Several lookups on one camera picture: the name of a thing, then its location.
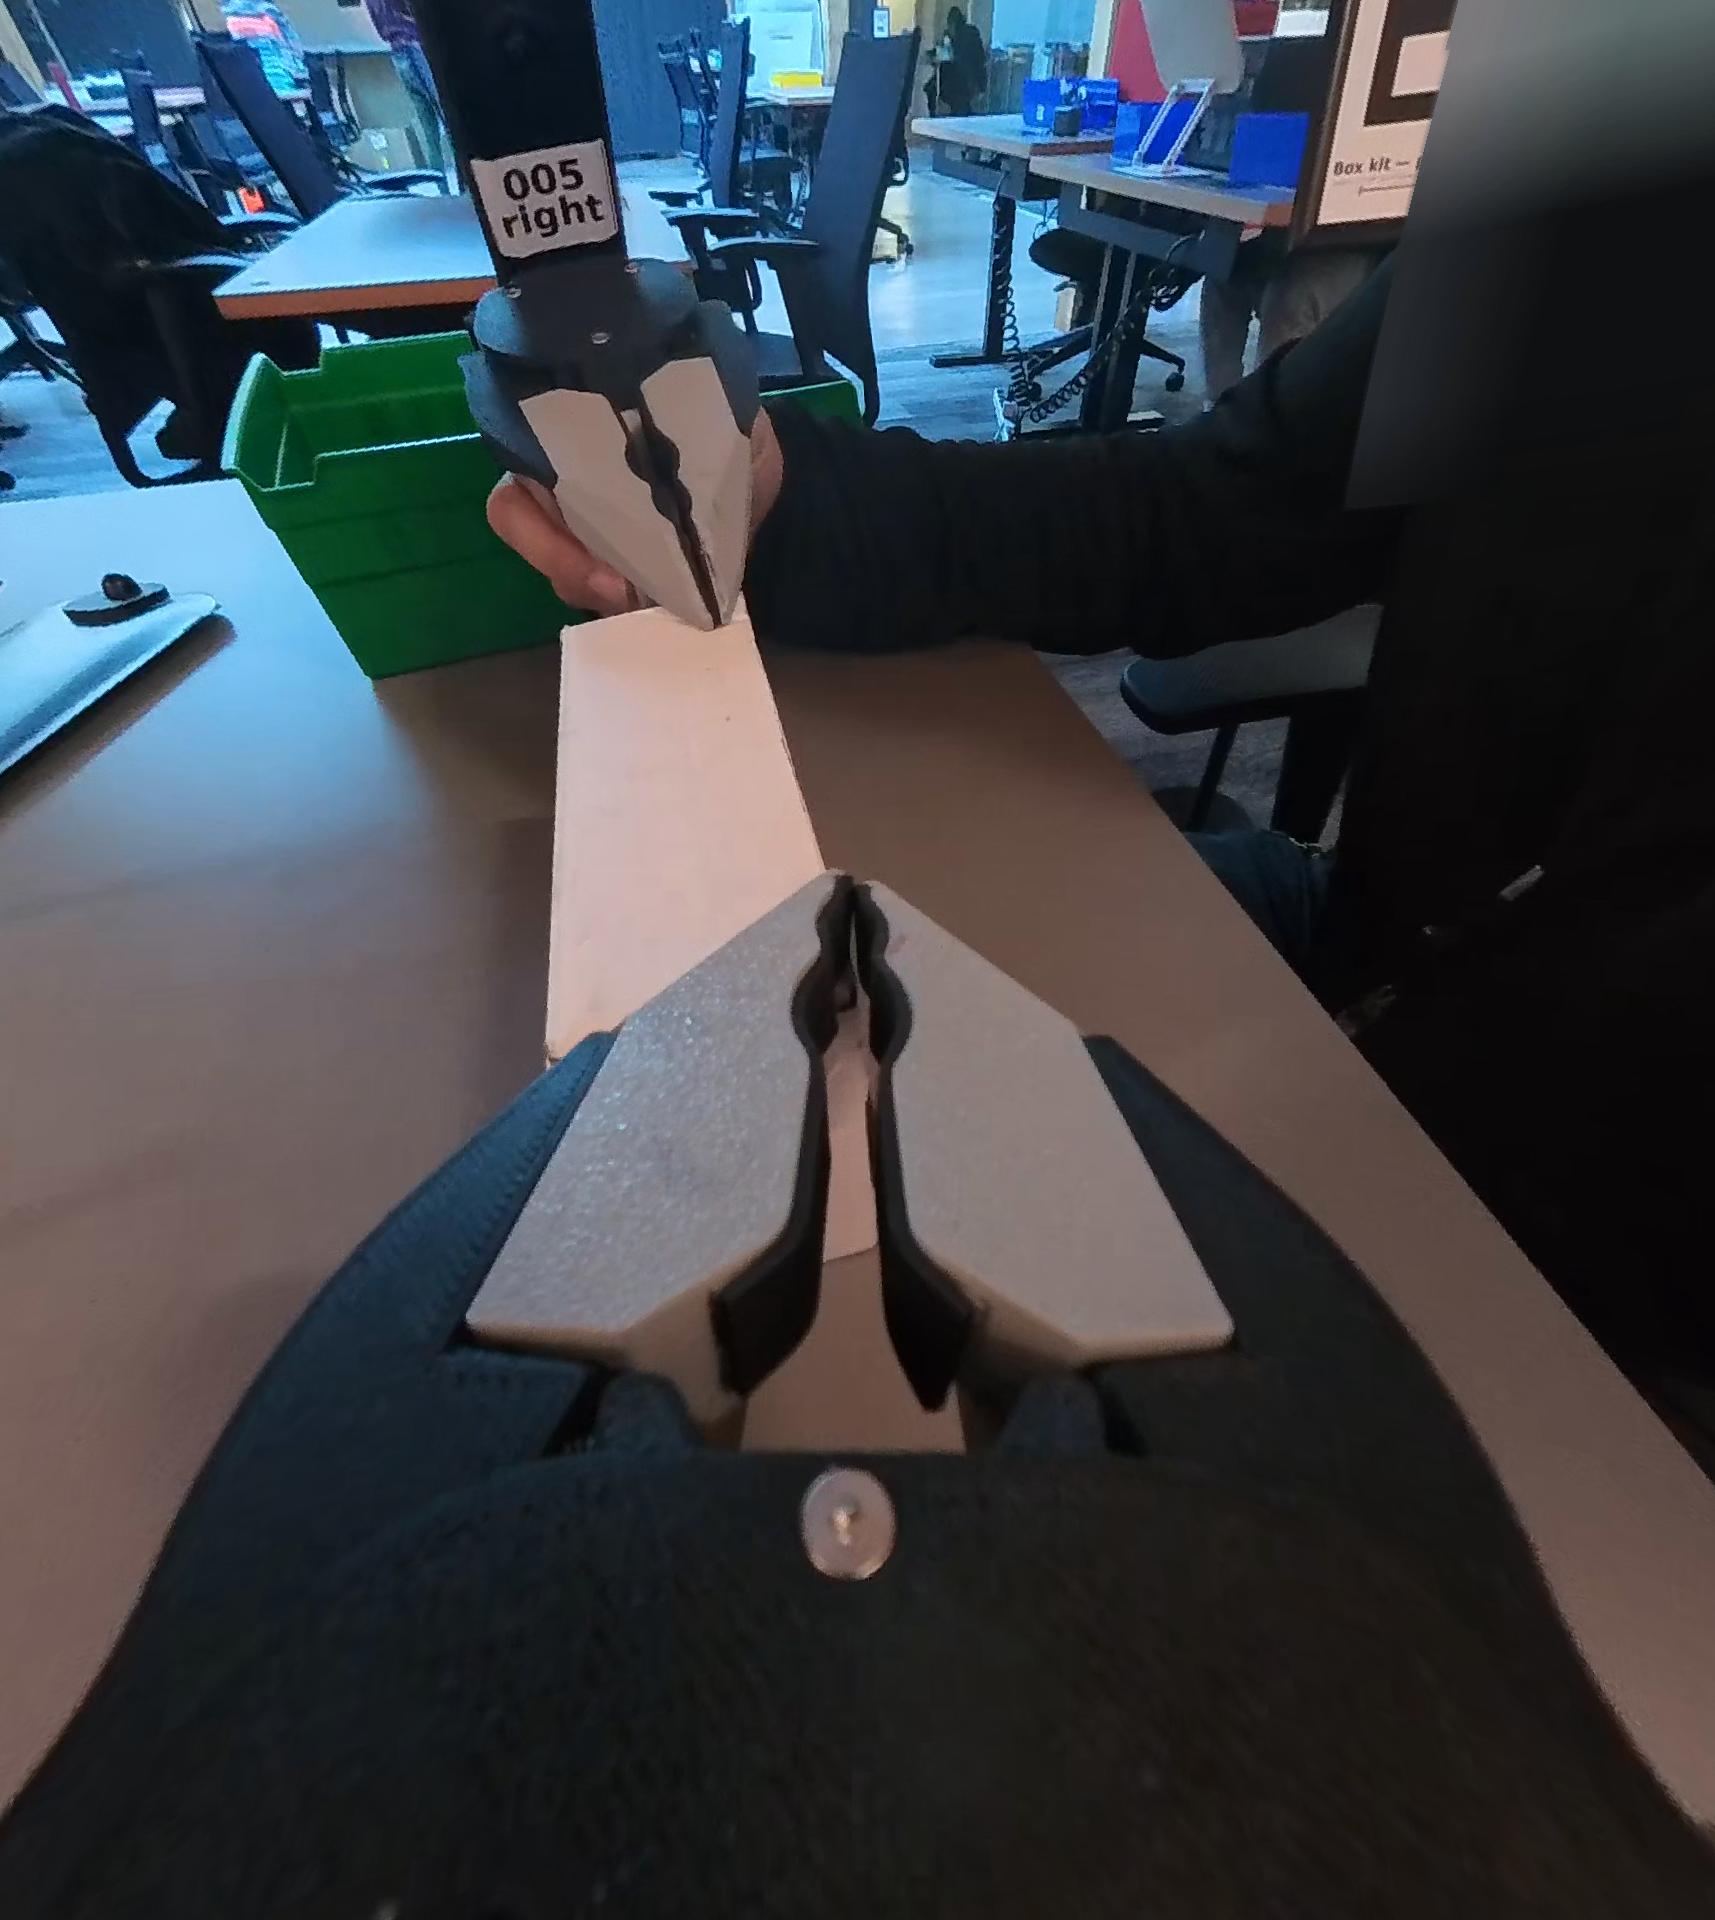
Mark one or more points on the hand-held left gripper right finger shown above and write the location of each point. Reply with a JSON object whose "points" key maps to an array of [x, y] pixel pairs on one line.
{"points": [[1051, 1184]]}

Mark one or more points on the green plastic bin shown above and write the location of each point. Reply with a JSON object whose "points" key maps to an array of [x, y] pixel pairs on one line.
{"points": [[392, 541]]}

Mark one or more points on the small black knob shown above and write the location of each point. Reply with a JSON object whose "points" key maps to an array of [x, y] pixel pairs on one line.
{"points": [[122, 597]]}

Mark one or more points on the person's right forearm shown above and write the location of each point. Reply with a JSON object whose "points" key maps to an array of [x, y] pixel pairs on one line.
{"points": [[1067, 524]]}

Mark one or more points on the long wooden-top desk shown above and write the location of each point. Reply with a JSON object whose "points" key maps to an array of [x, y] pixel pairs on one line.
{"points": [[1097, 159]]}

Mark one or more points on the grey metal tray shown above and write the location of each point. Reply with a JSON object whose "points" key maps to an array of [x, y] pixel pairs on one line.
{"points": [[46, 691]]}

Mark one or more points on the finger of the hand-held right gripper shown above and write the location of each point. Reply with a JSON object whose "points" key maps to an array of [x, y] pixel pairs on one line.
{"points": [[714, 451], [602, 464]]}

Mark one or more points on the white cardboard mailer box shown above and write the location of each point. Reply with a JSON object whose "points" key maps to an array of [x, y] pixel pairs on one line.
{"points": [[678, 811]]}

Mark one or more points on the person's right hand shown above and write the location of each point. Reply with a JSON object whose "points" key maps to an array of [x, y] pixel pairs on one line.
{"points": [[558, 548]]}

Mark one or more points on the black framed sign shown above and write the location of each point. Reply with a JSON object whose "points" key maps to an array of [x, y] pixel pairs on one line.
{"points": [[1375, 181]]}

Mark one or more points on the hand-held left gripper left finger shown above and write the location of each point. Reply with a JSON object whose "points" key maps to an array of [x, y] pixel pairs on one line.
{"points": [[662, 1184]]}

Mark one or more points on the office chair with black jacket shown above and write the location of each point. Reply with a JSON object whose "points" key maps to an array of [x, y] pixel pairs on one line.
{"points": [[92, 254]]}

